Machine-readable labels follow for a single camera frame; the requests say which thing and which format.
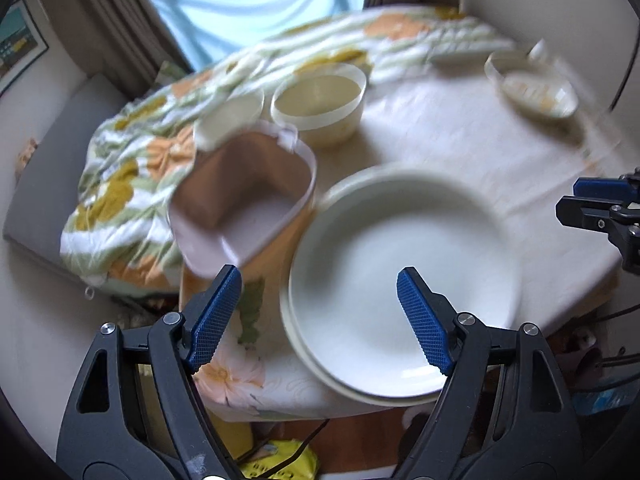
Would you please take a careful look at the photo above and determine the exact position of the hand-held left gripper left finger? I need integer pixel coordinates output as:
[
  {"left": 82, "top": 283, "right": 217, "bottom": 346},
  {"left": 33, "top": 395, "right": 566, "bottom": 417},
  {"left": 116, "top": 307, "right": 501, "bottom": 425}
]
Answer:
[{"left": 56, "top": 264, "right": 243, "bottom": 480}]

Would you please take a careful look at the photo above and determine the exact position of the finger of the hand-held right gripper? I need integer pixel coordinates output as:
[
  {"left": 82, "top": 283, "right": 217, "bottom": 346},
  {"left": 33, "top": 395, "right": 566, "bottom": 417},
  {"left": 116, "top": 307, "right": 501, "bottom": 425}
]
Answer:
[
  {"left": 572, "top": 167, "right": 640, "bottom": 200},
  {"left": 555, "top": 195, "right": 640, "bottom": 276}
]

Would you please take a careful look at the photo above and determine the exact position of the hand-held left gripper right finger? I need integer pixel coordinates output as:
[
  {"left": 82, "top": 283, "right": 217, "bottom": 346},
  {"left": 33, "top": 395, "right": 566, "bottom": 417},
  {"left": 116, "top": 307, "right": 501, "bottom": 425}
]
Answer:
[{"left": 396, "top": 266, "right": 586, "bottom": 480}]

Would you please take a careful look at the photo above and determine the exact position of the white round plate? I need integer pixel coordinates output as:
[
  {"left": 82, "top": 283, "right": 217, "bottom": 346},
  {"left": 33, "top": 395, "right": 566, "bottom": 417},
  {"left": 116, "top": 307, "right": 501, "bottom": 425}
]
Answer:
[{"left": 287, "top": 175, "right": 523, "bottom": 397}]

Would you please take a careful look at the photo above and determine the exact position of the pink square bowl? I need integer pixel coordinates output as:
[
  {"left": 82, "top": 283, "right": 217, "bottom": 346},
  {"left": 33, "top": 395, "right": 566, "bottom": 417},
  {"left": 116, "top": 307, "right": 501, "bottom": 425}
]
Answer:
[{"left": 167, "top": 120, "right": 318, "bottom": 281}]

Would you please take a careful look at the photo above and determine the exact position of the white round bowl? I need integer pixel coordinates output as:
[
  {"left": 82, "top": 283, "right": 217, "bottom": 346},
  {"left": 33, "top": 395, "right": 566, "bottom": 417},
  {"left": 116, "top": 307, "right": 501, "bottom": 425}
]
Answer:
[{"left": 192, "top": 85, "right": 266, "bottom": 153}]

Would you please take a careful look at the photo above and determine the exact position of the cream deep bowl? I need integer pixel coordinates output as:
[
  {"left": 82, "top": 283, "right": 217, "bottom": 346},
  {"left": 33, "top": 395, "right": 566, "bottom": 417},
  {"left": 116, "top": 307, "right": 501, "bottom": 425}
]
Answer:
[{"left": 271, "top": 62, "right": 368, "bottom": 148}]

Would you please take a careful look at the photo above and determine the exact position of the patterned shallow bowl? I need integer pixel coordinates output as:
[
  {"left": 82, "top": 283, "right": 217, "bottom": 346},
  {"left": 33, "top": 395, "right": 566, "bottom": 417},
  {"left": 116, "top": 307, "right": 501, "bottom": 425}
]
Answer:
[
  {"left": 483, "top": 49, "right": 541, "bottom": 92},
  {"left": 499, "top": 71, "right": 581, "bottom": 120}
]

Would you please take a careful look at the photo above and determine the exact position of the floral peach tablecloth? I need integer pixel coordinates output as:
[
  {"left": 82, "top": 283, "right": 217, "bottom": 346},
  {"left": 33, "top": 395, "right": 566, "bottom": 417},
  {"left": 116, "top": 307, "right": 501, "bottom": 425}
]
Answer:
[{"left": 177, "top": 57, "right": 631, "bottom": 421}]

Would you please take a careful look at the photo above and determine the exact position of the yellow snack packet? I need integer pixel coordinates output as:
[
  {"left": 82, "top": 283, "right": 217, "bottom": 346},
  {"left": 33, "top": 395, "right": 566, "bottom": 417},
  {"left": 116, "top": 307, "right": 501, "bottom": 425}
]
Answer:
[{"left": 237, "top": 437, "right": 321, "bottom": 480}]

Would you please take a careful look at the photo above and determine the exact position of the floral quilted blanket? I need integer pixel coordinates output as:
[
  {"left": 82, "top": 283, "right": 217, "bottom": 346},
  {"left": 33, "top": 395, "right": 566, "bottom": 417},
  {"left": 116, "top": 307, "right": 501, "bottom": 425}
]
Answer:
[{"left": 60, "top": 6, "right": 498, "bottom": 295}]

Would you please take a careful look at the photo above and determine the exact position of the grey cushion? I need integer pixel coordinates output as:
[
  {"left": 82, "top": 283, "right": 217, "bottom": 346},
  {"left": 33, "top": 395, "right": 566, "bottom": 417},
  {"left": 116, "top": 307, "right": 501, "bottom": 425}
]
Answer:
[{"left": 2, "top": 72, "right": 132, "bottom": 287}]

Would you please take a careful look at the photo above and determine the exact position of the light blue sheer curtain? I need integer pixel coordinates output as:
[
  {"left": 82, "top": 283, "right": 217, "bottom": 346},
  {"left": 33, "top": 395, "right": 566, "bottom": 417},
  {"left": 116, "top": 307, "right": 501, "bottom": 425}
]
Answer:
[{"left": 149, "top": 0, "right": 367, "bottom": 72}]

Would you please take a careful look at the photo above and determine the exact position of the beige curtain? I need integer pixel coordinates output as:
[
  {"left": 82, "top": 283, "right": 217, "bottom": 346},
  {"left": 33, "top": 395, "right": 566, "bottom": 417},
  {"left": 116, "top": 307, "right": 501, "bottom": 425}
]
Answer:
[{"left": 62, "top": 0, "right": 197, "bottom": 97}]

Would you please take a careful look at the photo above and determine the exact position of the framed wall picture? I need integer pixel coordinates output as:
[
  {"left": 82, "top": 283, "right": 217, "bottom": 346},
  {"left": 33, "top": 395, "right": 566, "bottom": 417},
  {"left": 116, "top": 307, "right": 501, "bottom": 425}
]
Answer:
[{"left": 0, "top": 0, "right": 51, "bottom": 97}]

